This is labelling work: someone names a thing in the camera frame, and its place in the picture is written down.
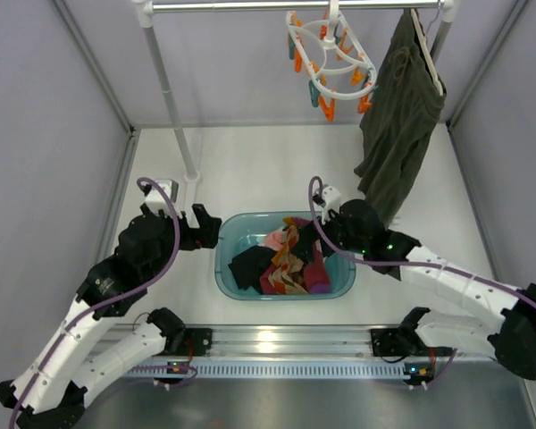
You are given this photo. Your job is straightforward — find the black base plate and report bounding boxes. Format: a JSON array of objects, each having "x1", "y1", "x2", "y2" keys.
[
  {"x1": 177, "y1": 328, "x2": 214, "y2": 358},
  {"x1": 370, "y1": 328, "x2": 420, "y2": 358}
]

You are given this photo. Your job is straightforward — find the aluminium mounting rail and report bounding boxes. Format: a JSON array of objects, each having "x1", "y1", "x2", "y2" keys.
[{"x1": 53, "y1": 324, "x2": 536, "y2": 381}]

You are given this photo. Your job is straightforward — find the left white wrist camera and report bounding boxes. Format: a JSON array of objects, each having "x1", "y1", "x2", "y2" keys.
[{"x1": 142, "y1": 179, "x2": 179, "y2": 217}]

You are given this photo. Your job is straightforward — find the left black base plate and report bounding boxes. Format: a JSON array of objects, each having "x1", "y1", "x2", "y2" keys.
[{"x1": 177, "y1": 328, "x2": 214, "y2": 358}]

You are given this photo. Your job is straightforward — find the black sock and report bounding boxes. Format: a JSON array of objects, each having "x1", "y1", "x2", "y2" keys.
[
  {"x1": 291, "y1": 222, "x2": 329, "y2": 264},
  {"x1": 229, "y1": 246, "x2": 276, "y2": 295}
]

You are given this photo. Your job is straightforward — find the white clothes rack frame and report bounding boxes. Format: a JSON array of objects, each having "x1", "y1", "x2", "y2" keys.
[{"x1": 133, "y1": 1, "x2": 459, "y2": 206}]

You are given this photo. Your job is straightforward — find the pink patterned sock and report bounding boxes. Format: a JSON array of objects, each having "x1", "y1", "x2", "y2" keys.
[{"x1": 263, "y1": 228, "x2": 287, "y2": 252}]

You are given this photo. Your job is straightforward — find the white clothes hanger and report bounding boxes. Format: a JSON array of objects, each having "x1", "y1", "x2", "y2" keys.
[{"x1": 410, "y1": 8, "x2": 445, "y2": 97}]

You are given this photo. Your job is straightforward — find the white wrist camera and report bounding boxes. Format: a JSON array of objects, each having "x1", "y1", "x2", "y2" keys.
[
  {"x1": 142, "y1": 179, "x2": 179, "y2": 217},
  {"x1": 312, "y1": 184, "x2": 342, "y2": 224}
]

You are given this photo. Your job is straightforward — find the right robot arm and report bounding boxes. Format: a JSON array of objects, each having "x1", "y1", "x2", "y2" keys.
[{"x1": 310, "y1": 196, "x2": 536, "y2": 381}]

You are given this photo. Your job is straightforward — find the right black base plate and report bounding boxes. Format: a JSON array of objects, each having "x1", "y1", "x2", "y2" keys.
[{"x1": 370, "y1": 328, "x2": 420, "y2": 358}]

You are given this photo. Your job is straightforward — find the white round clip hanger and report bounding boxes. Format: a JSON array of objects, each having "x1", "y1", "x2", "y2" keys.
[{"x1": 285, "y1": 1, "x2": 378, "y2": 113}]

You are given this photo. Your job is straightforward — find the teal plastic basin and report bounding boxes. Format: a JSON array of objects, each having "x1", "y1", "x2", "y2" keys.
[{"x1": 214, "y1": 211, "x2": 356, "y2": 302}]

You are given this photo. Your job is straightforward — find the olive green shorts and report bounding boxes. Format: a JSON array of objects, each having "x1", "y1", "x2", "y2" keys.
[{"x1": 354, "y1": 9, "x2": 446, "y2": 225}]

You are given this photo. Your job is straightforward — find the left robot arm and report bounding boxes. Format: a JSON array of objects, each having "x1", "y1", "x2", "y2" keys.
[{"x1": 0, "y1": 204, "x2": 222, "y2": 428}]

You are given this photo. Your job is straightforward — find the orange clothes peg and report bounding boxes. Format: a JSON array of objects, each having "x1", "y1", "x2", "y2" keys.
[{"x1": 318, "y1": 96, "x2": 336, "y2": 122}]

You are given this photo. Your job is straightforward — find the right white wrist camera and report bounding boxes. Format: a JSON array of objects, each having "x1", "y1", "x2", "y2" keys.
[{"x1": 312, "y1": 184, "x2": 342, "y2": 224}]

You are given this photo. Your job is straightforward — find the purple orange argyle sock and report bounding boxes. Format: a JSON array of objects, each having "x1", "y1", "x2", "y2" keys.
[{"x1": 260, "y1": 264, "x2": 289, "y2": 295}]

